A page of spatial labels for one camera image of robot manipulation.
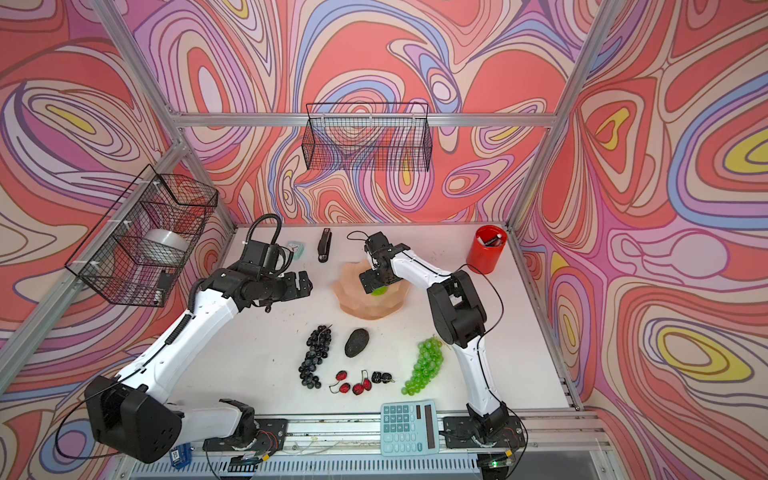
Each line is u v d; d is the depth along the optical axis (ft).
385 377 2.66
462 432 2.42
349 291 3.23
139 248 2.28
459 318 1.83
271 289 2.15
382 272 2.46
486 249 3.17
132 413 1.26
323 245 3.55
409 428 2.39
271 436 2.37
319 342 2.75
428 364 2.68
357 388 2.62
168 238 2.41
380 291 3.12
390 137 3.10
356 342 2.76
